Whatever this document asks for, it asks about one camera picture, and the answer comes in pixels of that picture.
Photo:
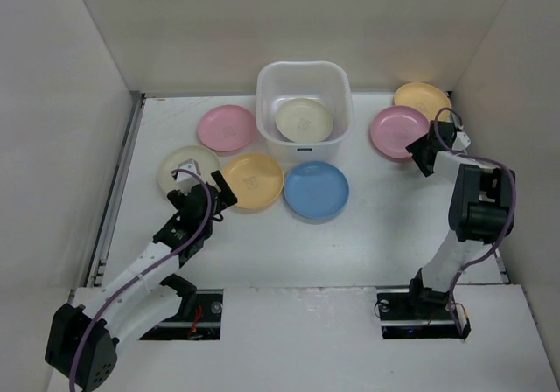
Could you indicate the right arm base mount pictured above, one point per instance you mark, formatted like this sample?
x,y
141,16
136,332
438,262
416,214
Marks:
x,y
399,321

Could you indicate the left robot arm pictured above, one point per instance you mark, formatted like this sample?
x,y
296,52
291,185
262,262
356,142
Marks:
x,y
85,340

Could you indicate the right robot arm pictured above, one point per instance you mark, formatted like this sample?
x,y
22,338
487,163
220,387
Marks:
x,y
481,214

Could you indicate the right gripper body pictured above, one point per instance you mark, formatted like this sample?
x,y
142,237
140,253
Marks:
x,y
427,148

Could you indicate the white plastic bin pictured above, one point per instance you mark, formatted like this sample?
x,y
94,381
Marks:
x,y
320,81

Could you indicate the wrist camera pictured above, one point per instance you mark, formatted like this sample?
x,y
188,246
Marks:
x,y
461,141
189,171

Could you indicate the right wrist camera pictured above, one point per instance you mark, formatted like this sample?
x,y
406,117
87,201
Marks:
x,y
461,141

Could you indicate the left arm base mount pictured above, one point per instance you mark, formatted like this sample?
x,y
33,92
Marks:
x,y
198,317

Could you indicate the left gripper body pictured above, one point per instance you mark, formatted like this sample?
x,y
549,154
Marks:
x,y
178,197

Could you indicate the pink plate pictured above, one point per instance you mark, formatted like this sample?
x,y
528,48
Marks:
x,y
396,127
227,128

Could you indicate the left yellow plate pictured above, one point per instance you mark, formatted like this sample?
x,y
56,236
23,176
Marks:
x,y
256,179

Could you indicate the right yellow plate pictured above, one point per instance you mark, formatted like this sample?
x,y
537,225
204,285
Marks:
x,y
423,97

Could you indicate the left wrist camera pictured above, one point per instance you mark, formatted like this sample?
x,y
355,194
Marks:
x,y
189,171

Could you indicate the cream plate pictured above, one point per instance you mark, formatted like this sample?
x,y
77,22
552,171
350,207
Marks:
x,y
196,158
304,121

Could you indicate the blue plate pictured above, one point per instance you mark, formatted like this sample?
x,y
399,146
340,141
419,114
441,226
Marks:
x,y
316,190

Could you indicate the yellow plate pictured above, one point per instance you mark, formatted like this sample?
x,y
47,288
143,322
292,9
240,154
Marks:
x,y
256,179
423,97

